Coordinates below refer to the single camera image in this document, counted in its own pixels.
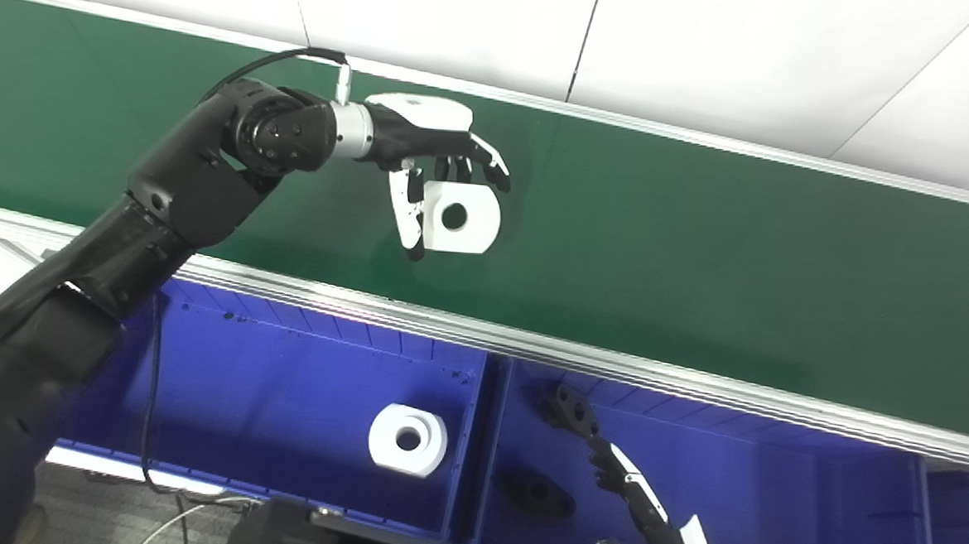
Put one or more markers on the green conveyor belt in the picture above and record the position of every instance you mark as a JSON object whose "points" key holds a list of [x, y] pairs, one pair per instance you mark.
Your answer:
{"points": [[701, 258]]}

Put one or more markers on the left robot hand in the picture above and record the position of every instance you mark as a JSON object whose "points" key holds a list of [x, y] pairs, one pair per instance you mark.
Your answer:
{"points": [[417, 132]]}

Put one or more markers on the black robot torso base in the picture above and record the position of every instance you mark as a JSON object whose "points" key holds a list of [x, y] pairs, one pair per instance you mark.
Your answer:
{"points": [[288, 535]]}

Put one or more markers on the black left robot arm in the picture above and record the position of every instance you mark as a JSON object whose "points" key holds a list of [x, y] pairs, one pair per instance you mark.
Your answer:
{"points": [[165, 197]]}

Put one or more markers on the black flange part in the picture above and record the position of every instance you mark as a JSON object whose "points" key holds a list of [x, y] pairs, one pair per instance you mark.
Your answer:
{"points": [[569, 407], [535, 494]]}

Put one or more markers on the aluminium conveyor side rail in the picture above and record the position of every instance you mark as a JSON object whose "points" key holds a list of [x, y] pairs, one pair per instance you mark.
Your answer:
{"points": [[612, 370], [707, 143]]}

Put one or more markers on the white cylindrical part with hole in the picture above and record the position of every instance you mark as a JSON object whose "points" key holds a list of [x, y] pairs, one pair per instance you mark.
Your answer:
{"points": [[429, 460], [480, 232]]}

